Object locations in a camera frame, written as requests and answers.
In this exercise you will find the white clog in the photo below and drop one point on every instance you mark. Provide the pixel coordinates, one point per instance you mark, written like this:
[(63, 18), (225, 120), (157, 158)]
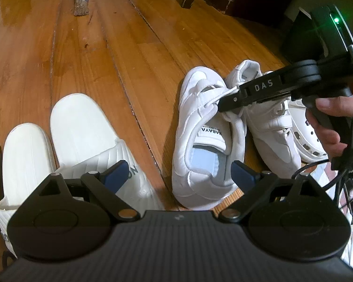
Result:
[(306, 141)]

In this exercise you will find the person's right hand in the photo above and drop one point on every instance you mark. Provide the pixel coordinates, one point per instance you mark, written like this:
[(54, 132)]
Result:
[(325, 136)]

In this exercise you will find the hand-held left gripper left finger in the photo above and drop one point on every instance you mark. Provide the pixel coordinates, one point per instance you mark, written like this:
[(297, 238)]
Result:
[(117, 174)]

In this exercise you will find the dark wooden furniture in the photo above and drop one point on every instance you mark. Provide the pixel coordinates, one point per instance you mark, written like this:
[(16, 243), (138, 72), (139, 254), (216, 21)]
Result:
[(253, 0)]

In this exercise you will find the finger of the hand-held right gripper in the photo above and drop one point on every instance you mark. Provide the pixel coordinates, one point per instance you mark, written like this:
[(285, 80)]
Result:
[(253, 94)]

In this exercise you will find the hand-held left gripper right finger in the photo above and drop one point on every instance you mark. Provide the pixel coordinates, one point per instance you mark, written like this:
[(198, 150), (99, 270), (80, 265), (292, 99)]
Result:
[(242, 176)]

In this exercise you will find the cream ribbed slide sandal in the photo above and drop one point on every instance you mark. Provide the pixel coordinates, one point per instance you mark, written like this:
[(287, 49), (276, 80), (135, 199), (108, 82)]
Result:
[(76, 123), (23, 152)]

